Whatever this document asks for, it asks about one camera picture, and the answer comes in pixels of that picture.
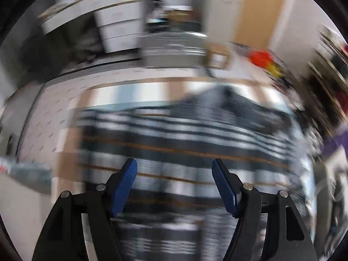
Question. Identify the black white plaid shirt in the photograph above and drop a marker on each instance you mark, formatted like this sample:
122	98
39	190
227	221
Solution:
176	141

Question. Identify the purple cloth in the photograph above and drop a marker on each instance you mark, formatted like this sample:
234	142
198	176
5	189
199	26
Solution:
335	144

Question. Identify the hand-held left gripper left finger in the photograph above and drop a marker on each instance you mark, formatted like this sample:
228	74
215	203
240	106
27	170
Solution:
123	185

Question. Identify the red plastic object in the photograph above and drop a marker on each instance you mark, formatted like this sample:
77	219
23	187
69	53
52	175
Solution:
260	58

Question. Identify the tan wooden door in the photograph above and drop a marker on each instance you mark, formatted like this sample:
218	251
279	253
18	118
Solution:
261	11

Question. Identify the dark cluttered shelf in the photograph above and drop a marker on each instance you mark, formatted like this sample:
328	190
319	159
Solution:
329	81

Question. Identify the small cardboard box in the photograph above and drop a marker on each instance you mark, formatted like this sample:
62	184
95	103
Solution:
219	58

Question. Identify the white dotted floor mat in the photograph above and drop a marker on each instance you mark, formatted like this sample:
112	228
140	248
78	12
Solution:
81	92

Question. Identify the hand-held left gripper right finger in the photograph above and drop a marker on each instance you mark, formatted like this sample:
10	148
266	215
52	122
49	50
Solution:
224	187

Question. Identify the grey storage crate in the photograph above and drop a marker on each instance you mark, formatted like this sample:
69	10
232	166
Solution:
174	49

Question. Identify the yellow object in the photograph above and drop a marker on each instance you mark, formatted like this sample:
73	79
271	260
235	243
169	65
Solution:
275	70

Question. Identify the white drawer cabinet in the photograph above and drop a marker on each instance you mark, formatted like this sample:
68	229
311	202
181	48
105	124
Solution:
119	19

